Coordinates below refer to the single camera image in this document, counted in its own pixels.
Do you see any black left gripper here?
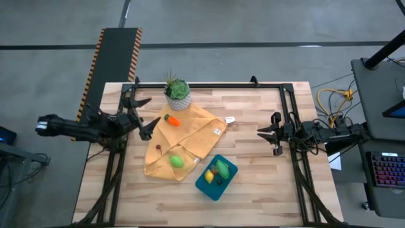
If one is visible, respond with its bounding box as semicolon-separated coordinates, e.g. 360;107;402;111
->
115;97;161;141

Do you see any backlit rainbow keyboard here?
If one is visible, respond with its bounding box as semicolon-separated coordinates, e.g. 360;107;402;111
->
366;151;405;188

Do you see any long green toy pod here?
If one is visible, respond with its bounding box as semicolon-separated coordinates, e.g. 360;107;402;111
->
215;159;230;181

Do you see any black pole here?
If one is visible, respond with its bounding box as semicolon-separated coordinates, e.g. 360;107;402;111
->
363;30;405;70

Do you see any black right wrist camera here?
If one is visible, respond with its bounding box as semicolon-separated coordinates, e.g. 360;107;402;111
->
283;122;296;139

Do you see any grey equipment cart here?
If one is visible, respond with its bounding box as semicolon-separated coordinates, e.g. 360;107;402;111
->
350;57;405;142

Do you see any green toy lime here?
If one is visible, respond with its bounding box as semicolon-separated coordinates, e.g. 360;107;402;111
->
169;155;185;169

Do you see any black aluminium table frame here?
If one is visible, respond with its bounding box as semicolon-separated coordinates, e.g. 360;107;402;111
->
74;75;344;228

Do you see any dark device with blue screen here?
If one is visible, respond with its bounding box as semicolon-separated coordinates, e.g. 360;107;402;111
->
0;125;18;146

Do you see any teal plastic tub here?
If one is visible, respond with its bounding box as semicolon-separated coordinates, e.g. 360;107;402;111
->
194;154;239;201

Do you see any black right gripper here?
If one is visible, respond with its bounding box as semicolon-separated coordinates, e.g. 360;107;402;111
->
256;111;286;156

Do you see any orange toy carrot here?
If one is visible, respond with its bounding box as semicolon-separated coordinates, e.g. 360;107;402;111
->
163;113;182;127

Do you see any yellow waffle cloth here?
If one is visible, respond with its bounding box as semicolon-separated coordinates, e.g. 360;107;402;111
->
143;103;228;182

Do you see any white paper sheet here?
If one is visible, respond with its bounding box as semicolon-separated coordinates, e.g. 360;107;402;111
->
328;152;342;171

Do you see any succulent in triangle-patterned pot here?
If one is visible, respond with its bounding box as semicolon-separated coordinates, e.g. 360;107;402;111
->
163;69;192;111

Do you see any grey metal stand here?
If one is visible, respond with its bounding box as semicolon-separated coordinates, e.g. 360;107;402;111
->
0;142;51;228

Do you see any black ramp with striped edges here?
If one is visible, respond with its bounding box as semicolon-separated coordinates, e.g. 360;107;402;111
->
71;27;143;142

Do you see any yellow cable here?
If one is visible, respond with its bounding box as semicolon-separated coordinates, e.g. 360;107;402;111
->
316;87;358;127

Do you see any laptop with blue screen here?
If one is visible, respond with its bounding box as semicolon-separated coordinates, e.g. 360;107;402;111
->
382;100;405;120

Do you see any grey desk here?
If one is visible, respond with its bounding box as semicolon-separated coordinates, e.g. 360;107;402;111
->
357;139;405;219

